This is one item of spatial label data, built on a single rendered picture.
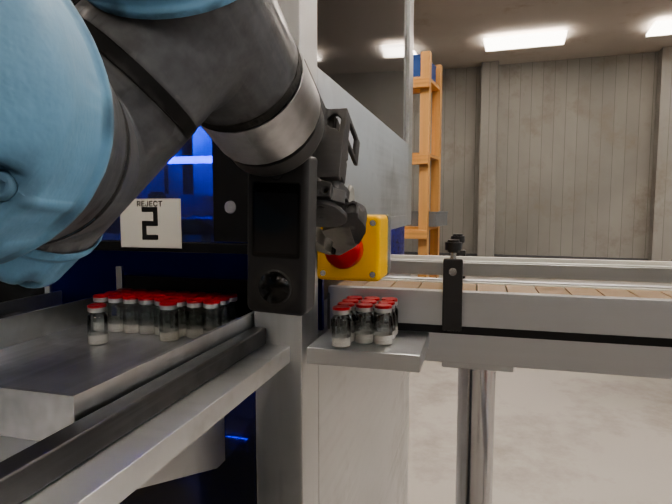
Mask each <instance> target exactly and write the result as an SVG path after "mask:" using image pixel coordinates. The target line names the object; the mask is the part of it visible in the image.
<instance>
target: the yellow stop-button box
mask: <svg viewBox="0 0 672 504"><path fill-rule="evenodd" d="M390 227H391V217H390V215H377V214H367V223H366V233H365V235H364V236H363V238H362V240H361V241H362V243H363V249H364V251H363V256H362V258H361V260H360V261H359V262H358V263H357V264H356V265H354V266H352V267H350V268H347V269H339V268H336V267H334V266H333V265H331V264H330V263H329V262H328V260H327V259H326V256H325V254H324V253H321V252H318V251H317V276H318V278H319V279H323V280H349V281H375V282H376V281H379V280H380V279H382V278H383V277H384V276H386V275H388V274H389V273H390Z"/></svg>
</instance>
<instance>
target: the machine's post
mask: <svg viewBox="0 0 672 504"><path fill-rule="evenodd" d="M277 2H278V4H279V6H280V9H281V11H282V13H283V16H284V18H285V20H286V23H287V25H288V27H289V29H290V32H291V34H292V36H293V39H294V41H295V43H296V44H297V46H298V48H299V50H300V52H301V54H302V56H303V59H305V61H306V63H307V65H308V68H309V70H310V72H311V74H312V77H313V79H314V81H315V84H316V86H317V0H277ZM254 317H255V327H264V328H266V344H271V345H285V346H290V362H289V363H288V364H287V365H286V366H285V367H283V368H282V369H281V370H280V371H278V372H277V373H276V374H275V375H274V376H272V377H271V378H270V379H269V380H268V381H266V382H265V383H264V384H263V385H262V386H260V387H259V388H258V389H257V390H256V460H257V504H319V452H318V364H308V363H307V347H308V346H309V345H310V344H312V343H313V342H314V341H315V340H316V339H318V276H317V251H316V255H315V301H314V307H313V308H312V309H311V310H310V311H309V312H307V313H306V314H305V315H303V316H295V315H285V314H276V313H266V312H256V311H254Z"/></svg>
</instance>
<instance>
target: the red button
mask: <svg viewBox="0 0 672 504"><path fill-rule="evenodd" d="M363 251H364V249H363V243H362V241H360V243H359V244H357V245H356V246H355V247H354V248H352V249H351V250H349V251H347V252H345V253H343V254H342V255H335V254H334V255H327V254H325V256H326V259H327V260H328V262H329V263H330V264H331V265H333V266H334V267H336V268H339V269H347V268H350V267H352V266H354V265H356V264H357V263H358V262H359V261H360V260H361V258H362V256H363Z"/></svg>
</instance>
